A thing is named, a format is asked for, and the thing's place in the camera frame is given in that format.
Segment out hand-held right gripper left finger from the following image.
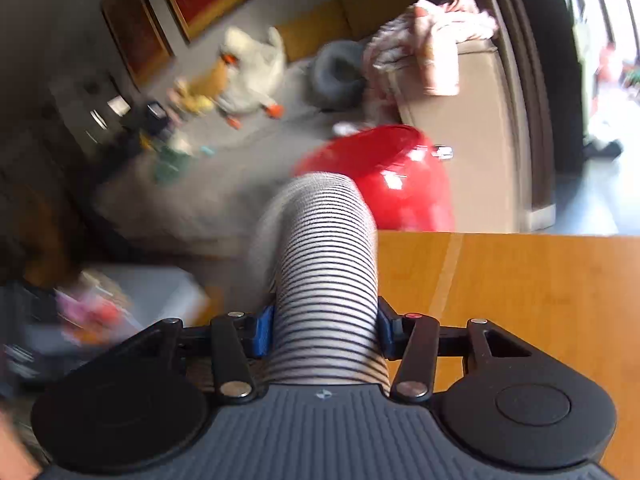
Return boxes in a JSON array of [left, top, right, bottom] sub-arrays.
[[122, 305, 277, 407]]

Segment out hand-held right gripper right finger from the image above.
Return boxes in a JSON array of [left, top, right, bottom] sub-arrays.
[[375, 296, 532, 404]]

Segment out grey striped shirt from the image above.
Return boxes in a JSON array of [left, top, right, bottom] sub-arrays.
[[246, 170, 392, 397]]

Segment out white storage box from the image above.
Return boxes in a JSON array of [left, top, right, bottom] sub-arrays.
[[89, 264, 212, 332]]

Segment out grey sofa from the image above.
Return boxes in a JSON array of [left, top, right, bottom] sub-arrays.
[[94, 35, 401, 258]]

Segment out green toy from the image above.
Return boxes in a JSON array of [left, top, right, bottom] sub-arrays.
[[151, 146, 195, 184]]

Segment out beige cardboard box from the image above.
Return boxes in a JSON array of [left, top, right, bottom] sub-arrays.
[[389, 41, 557, 234]]

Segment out dark small toy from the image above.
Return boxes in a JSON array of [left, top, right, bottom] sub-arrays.
[[141, 101, 170, 137]]

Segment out yellow plush toy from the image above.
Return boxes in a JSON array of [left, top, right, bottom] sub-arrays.
[[169, 79, 215, 117]]

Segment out white goose plush toy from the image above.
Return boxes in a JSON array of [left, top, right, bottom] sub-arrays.
[[214, 26, 288, 130]]

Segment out brown curtain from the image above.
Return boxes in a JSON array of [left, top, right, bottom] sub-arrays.
[[477, 0, 558, 213]]

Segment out white standing appliance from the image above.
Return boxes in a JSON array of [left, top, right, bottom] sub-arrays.
[[570, 10, 625, 162]]

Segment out pink patterned cloth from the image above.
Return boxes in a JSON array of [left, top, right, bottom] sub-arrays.
[[361, 0, 499, 98]]

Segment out yellow sofa back cushions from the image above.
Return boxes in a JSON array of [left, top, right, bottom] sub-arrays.
[[276, 0, 425, 64]]

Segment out grey ring cushion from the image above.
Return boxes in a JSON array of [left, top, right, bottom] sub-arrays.
[[311, 39, 370, 112]]

